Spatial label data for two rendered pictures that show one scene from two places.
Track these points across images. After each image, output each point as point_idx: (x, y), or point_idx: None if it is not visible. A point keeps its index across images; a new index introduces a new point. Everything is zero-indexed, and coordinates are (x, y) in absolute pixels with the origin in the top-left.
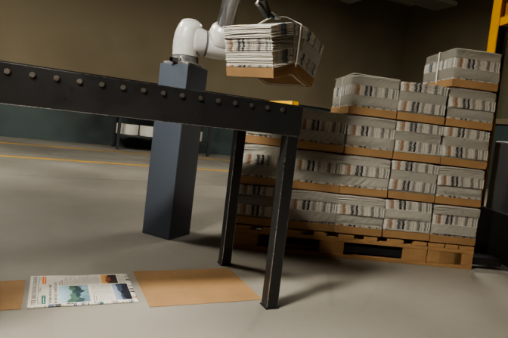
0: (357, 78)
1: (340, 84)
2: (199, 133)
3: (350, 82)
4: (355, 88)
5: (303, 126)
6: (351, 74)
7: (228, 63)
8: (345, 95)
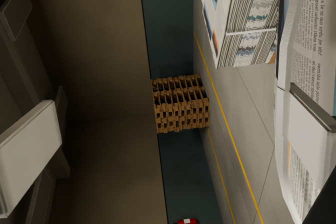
0: None
1: (234, 44)
2: None
3: None
4: None
5: None
6: None
7: None
8: (271, 7)
